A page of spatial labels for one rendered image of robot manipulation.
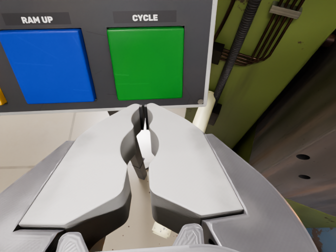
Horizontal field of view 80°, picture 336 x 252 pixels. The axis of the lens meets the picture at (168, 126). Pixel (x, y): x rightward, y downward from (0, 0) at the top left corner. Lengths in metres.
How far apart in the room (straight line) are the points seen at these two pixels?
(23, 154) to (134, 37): 1.33
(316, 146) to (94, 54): 0.41
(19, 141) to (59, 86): 1.31
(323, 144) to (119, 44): 0.39
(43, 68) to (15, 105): 0.07
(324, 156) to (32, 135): 1.44
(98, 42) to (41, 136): 1.29
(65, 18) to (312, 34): 0.45
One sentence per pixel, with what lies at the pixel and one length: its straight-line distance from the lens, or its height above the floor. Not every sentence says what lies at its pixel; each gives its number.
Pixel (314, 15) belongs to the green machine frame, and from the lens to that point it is 0.51.
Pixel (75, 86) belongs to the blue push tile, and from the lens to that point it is 0.24.
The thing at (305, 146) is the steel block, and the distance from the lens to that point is 0.48.
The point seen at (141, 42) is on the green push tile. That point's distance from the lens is 0.22.
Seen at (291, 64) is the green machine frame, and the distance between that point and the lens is 0.58.
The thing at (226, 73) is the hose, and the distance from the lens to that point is 0.59.
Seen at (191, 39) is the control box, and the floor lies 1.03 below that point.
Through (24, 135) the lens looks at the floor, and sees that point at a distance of 1.55.
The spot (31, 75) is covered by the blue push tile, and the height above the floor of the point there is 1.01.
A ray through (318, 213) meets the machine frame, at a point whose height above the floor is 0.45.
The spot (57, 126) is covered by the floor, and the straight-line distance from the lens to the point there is 1.48.
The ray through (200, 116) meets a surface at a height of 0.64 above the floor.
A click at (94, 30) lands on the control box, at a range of 0.23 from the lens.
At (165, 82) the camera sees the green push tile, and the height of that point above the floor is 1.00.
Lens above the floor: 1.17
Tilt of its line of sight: 63 degrees down
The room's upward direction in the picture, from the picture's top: 3 degrees clockwise
